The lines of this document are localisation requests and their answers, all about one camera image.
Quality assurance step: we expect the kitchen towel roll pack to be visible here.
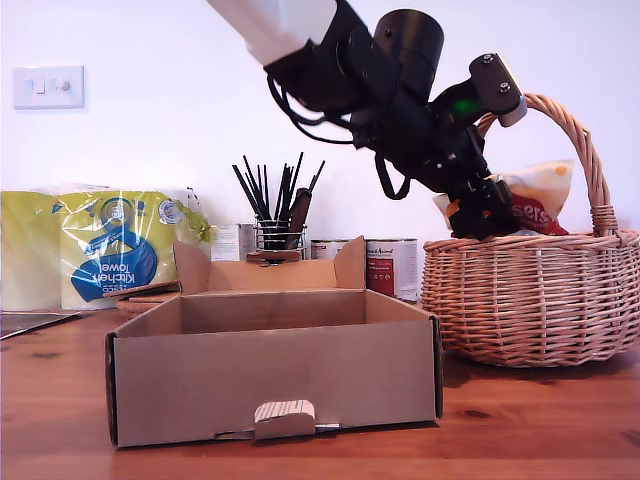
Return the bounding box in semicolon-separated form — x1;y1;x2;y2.
0;183;214;312

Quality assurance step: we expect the small white paper carton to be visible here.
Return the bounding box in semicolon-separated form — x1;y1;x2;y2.
210;223;257;262

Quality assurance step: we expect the brown cardboard box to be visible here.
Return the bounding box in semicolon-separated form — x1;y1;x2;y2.
104;234;445;450

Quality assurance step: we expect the white Maltesers mini bunnies bag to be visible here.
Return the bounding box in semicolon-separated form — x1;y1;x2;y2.
432;159;575;237

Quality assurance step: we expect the dark flat sheet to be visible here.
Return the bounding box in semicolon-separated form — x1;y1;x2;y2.
0;310;81;341

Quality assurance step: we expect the wire utensil holder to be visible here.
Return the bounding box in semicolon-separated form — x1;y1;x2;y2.
254;217;309;254

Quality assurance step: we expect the round cork mat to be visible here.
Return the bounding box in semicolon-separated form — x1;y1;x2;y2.
115;297;174;316

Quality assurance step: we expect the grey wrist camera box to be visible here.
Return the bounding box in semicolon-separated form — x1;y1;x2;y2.
468;52;527;127

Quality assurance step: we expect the white wall switch plate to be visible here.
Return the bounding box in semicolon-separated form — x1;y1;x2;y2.
13;65;85;111

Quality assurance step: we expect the red label tin can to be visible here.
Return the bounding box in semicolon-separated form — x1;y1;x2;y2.
366;237;419;304

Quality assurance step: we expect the black cable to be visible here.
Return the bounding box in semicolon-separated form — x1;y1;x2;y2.
267;74;357;146
374;154;412;200

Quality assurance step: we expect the flat cork coaster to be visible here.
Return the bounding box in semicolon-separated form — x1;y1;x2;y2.
102;279;181;300

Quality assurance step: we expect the brown wooden handle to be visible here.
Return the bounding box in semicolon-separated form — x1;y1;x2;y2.
289;187;314;236

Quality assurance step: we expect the woven wicker basket with handle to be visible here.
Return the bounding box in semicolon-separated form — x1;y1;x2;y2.
420;92;640;370

